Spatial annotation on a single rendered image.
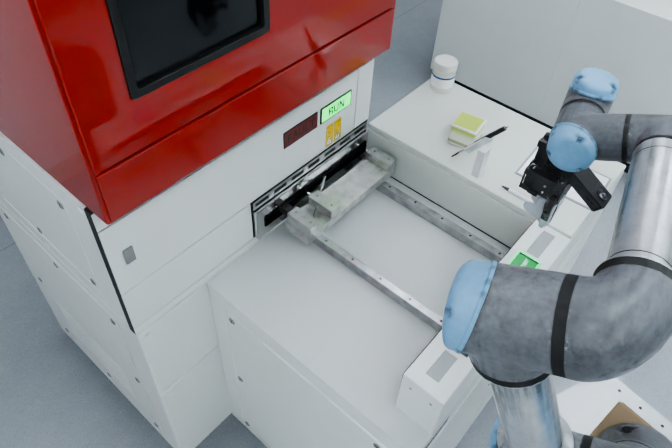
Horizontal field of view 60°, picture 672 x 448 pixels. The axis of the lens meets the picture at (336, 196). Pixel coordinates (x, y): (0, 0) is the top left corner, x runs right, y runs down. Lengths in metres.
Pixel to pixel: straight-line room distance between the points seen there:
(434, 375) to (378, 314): 0.27
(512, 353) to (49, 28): 0.69
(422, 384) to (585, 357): 0.55
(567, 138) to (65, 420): 1.89
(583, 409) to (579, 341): 0.75
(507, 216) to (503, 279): 0.86
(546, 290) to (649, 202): 0.21
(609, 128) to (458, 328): 0.43
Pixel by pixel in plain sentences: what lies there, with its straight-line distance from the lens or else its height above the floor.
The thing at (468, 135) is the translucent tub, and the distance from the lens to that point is 1.60.
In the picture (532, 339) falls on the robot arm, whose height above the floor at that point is 1.45.
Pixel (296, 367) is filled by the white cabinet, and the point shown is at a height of 0.78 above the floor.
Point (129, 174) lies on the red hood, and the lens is 1.04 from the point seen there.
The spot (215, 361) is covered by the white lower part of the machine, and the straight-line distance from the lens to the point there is 1.77.
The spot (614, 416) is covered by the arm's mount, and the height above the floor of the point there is 0.97.
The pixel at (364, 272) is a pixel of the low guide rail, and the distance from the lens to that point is 1.44.
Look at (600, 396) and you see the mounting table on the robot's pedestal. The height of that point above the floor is 0.82.
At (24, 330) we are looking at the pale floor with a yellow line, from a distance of 2.57.
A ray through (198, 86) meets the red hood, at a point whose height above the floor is 1.40.
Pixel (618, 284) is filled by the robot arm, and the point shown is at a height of 1.50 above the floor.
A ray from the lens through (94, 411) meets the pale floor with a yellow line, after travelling 2.30.
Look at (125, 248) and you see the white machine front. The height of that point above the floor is 1.09.
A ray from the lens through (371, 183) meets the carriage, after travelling 1.60.
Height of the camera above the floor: 1.99
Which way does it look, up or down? 46 degrees down
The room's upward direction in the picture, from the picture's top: 4 degrees clockwise
